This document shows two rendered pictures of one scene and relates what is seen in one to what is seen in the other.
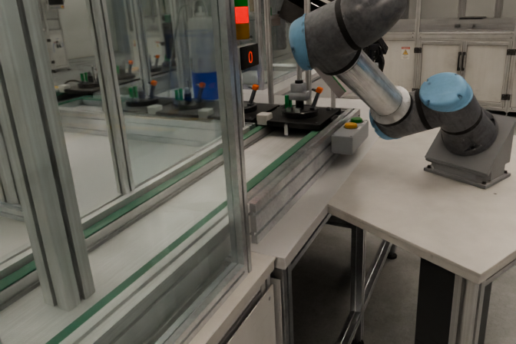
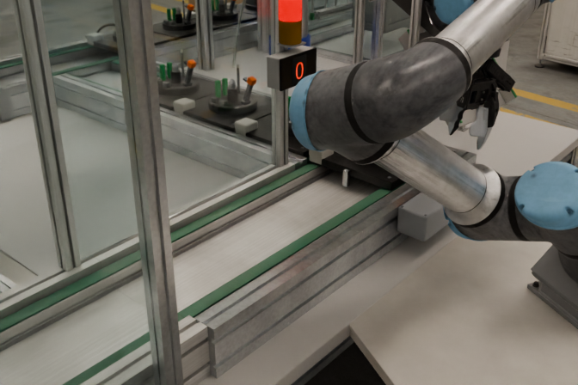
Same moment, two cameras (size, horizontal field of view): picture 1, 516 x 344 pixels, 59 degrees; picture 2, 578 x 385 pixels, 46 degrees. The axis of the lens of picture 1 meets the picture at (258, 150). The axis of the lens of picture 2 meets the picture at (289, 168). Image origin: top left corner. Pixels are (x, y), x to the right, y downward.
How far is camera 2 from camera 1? 0.40 m
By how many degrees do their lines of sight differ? 14
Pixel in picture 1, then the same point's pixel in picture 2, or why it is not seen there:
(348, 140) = (420, 221)
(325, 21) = (331, 100)
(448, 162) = (560, 290)
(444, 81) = (556, 180)
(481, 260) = not seen: outside the picture
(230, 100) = (148, 222)
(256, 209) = (215, 335)
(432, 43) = not seen: outside the picture
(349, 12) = (360, 97)
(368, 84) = (418, 175)
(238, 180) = (160, 320)
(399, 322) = not seen: outside the picture
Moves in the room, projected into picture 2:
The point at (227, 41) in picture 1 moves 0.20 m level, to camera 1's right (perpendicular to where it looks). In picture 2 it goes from (142, 148) to (307, 164)
